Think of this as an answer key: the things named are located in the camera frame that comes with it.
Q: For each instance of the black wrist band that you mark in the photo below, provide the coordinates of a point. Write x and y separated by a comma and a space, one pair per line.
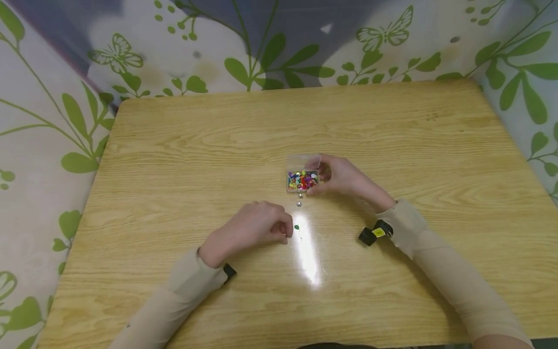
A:
375, 232
229, 271

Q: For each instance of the person's right thumb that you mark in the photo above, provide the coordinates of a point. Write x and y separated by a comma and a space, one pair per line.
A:
318, 188

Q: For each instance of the person's right forearm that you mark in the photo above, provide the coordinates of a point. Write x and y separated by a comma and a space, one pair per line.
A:
453, 276

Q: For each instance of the person's left fingers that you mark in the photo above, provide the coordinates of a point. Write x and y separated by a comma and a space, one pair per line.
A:
282, 224

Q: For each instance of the green push pin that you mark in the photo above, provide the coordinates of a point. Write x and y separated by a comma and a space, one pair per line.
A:
297, 227

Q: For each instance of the clear plastic box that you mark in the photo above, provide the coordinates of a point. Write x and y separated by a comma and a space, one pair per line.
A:
301, 165

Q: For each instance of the pile of colourful push pins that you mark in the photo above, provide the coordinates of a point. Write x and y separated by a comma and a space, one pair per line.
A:
301, 180

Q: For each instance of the person's left hand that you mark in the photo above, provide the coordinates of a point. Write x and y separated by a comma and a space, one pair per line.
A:
248, 228

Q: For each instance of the person's left forearm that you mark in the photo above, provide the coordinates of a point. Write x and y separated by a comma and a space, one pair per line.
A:
174, 305

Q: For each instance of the person's right fingers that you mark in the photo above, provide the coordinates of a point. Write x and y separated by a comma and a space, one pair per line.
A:
323, 162

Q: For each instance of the person's right hand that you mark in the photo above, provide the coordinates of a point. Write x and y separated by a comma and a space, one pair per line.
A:
348, 180

